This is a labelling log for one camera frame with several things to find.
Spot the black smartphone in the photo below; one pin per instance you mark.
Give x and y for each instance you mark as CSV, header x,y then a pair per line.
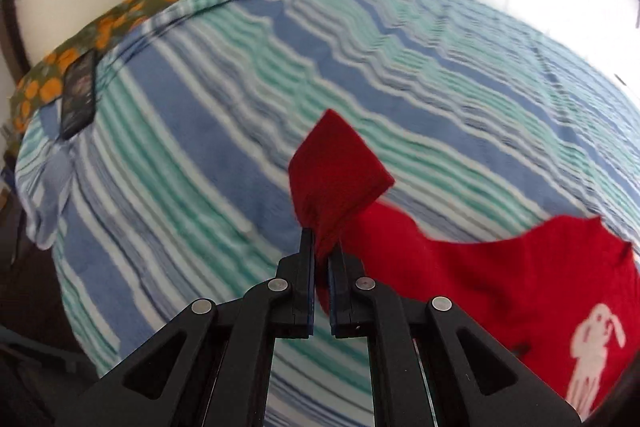
x,y
79,94

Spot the blue green striped blanket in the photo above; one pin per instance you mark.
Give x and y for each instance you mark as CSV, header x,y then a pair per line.
x,y
240,107

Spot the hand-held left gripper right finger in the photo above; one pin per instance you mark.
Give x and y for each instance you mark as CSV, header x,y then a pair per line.
x,y
334,287

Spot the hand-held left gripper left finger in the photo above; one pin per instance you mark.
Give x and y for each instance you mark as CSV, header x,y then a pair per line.
x,y
306,279

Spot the red child's sweater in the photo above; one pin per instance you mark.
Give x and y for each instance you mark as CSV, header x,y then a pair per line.
x,y
475,287

